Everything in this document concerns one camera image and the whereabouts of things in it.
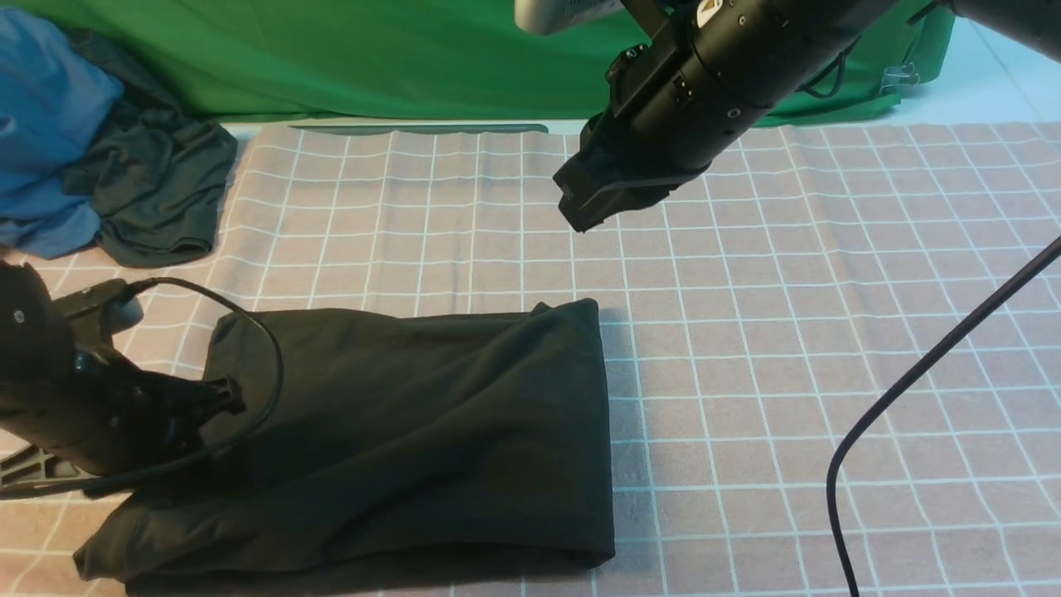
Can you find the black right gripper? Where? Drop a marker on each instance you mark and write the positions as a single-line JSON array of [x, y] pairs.
[[666, 120]]

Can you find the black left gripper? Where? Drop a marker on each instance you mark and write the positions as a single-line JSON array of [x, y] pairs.
[[102, 425]]

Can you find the dark gray long-sleeve shirt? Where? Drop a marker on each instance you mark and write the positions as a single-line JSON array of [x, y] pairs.
[[403, 452]]

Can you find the gray left robot arm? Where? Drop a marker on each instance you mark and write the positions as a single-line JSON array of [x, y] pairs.
[[36, 339]]

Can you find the gray right robot arm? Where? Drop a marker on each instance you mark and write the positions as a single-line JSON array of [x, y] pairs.
[[711, 71]]

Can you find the dark gray crumpled garment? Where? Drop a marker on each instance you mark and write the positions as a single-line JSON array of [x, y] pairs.
[[156, 175]]

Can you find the metal binder clip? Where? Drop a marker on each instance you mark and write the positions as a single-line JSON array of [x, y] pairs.
[[898, 78]]

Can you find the green backdrop cloth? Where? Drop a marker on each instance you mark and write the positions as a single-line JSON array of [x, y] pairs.
[[413, 60]]

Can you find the blue crumpled garment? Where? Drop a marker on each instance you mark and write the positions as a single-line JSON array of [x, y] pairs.
[[53, 102]]

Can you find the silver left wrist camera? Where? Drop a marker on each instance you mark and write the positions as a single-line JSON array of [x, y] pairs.
[[97, 313]]

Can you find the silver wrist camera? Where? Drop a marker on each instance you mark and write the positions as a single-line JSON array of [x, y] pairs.
[[548, 17], [97, 313]]

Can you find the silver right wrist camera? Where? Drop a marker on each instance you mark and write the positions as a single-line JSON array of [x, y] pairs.
[[548, 17]]

